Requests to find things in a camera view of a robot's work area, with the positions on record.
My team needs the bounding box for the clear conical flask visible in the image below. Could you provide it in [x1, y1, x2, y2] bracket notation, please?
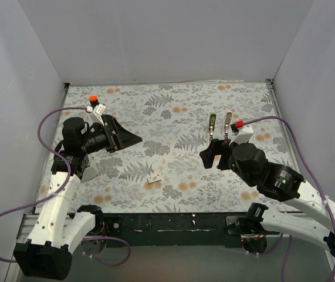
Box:
[81, 162, 99, 183]

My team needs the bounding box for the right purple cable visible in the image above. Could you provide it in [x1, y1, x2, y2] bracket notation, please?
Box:
[243, 116, 335, 282]

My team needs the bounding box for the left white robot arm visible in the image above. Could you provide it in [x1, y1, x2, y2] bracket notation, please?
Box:
[13, 115, 142, 280]

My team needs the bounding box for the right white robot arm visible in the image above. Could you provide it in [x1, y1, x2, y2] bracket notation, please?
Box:
[199, 139, 335, 257]

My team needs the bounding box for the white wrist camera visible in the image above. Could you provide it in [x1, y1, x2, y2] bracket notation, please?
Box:
[231, 120, 253, 145]
[86, 103, 106, 126]

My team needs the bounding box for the black stand orange cap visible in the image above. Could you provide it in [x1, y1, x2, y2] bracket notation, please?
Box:
[89, 95, 103, 110]

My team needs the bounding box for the green stapler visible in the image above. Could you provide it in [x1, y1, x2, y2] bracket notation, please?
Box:
[207, 113, 216, 143]

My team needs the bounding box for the purple cable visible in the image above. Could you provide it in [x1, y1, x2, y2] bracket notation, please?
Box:
[0, 107, 131, 267]
[243, 116, 335, 282]

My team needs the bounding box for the floral table mat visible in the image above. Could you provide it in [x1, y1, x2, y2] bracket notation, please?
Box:
[59, 83, 296, 213]

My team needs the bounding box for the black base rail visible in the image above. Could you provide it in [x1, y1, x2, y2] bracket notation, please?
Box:
[87, 212, 246, 247]

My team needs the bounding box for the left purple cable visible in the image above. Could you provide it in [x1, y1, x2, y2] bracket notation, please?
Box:
[0, 107, 131, 267]

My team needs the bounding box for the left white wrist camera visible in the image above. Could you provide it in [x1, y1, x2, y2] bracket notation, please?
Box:
[86, 103, 106, 126]

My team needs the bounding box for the small staple box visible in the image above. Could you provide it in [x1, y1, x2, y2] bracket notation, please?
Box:
[147, 173, 161, 184]

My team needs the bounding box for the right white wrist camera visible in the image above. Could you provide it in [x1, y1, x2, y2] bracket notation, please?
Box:
[231, 120, 253, 145]

